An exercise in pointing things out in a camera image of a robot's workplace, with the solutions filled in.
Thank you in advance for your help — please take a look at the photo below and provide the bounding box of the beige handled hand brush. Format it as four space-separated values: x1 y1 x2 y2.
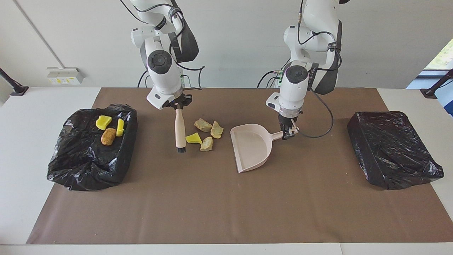
174 107 187 154

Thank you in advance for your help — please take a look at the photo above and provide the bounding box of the pale pink plastic dustpan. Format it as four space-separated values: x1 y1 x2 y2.
230 123 300 174

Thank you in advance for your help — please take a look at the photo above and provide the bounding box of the brown foam lump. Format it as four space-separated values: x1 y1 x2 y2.
101 128 116 146

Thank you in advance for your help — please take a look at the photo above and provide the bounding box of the smooth black bag lined bin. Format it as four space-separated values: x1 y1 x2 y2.
347 111 444 190

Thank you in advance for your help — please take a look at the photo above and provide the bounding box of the crumpled black bag lined bin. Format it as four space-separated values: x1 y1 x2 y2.
47 103 138 191

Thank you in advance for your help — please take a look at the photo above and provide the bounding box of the brown table mat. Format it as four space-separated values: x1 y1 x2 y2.
27 87 453 244

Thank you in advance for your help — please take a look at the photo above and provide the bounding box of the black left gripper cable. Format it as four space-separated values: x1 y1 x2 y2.
296 90 335 138

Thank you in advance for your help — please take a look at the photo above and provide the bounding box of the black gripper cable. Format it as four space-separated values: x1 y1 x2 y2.
296 90 335 138
175 60 206 91

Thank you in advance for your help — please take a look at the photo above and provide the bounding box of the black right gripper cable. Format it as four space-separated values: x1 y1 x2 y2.
175 60 206 91

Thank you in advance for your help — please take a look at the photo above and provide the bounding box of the white wall socket box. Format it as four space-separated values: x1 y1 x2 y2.
47 67 85 85

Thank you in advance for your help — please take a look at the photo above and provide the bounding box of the black camera stand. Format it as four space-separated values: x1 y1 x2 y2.
420 68 453 99
0 67 29 96

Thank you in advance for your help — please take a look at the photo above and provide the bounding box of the window with dark frame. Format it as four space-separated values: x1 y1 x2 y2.
406 35 453 117

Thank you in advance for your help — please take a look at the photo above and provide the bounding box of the white wall cable conduit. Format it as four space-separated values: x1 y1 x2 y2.
13 0 66 68

